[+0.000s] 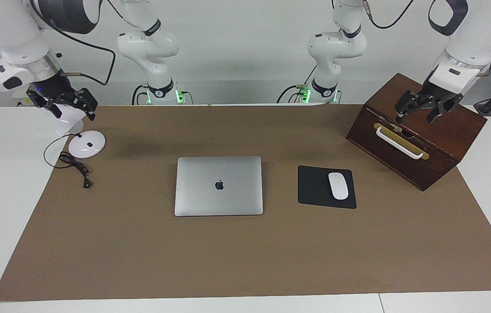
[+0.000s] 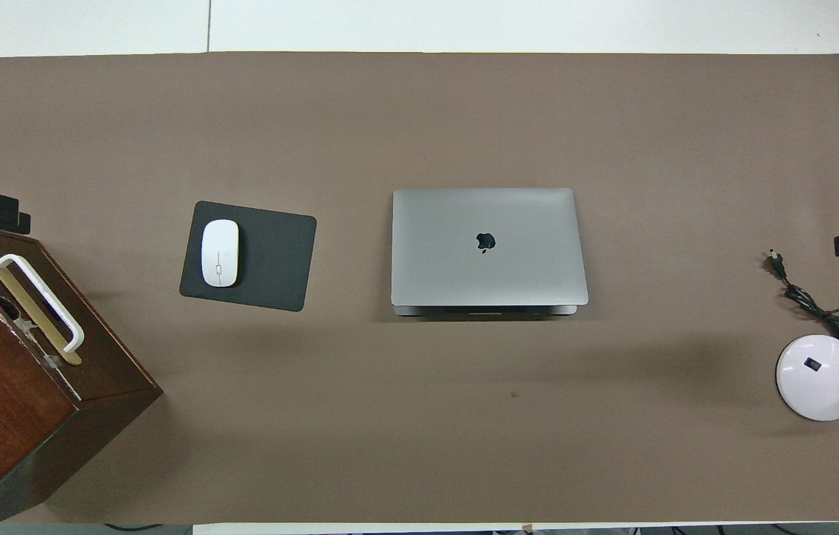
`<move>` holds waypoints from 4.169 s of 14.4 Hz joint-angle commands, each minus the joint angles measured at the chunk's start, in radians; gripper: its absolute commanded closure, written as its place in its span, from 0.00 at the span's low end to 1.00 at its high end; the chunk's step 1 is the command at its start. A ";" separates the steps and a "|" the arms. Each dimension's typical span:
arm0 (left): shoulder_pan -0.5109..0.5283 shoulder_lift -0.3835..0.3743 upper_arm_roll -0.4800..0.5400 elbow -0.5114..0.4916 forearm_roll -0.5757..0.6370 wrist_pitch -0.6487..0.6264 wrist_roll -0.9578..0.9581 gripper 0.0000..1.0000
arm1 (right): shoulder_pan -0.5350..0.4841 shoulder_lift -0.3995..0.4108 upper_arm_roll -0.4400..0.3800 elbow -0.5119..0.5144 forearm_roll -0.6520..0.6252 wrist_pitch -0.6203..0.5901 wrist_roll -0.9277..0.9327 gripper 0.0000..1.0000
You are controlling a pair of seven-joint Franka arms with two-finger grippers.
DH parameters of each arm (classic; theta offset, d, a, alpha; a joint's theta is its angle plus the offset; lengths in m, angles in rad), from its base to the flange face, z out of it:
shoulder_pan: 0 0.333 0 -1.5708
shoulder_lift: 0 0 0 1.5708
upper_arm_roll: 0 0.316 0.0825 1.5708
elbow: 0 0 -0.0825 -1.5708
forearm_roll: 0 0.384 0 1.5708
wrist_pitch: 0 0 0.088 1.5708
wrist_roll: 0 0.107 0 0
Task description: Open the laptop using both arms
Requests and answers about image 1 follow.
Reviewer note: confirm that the white computer mouse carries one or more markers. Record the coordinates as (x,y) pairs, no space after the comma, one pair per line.
(338,186)

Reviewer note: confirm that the white desk lamp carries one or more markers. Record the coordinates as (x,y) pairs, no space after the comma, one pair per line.
(88,145)

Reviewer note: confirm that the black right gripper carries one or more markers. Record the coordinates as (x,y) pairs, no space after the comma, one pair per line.
(56,89)

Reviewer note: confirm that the dark brown wooden box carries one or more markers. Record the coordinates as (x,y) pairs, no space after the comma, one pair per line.
(436,126)

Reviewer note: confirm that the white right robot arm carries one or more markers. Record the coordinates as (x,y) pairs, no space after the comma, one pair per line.
(10,34)

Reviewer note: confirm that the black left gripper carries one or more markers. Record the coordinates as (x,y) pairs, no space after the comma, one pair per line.
(443,93)

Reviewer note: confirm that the white power strip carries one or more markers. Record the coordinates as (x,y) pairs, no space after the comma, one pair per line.
(21,102)

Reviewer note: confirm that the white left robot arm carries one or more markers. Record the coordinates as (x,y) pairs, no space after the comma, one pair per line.
(480,34)

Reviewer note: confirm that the silver laptop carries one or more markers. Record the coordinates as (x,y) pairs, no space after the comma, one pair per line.
(219,200)

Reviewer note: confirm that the brown table mat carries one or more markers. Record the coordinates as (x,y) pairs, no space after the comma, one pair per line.
(141,243)

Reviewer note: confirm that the black mouse pad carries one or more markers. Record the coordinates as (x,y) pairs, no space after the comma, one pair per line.
(312,187)

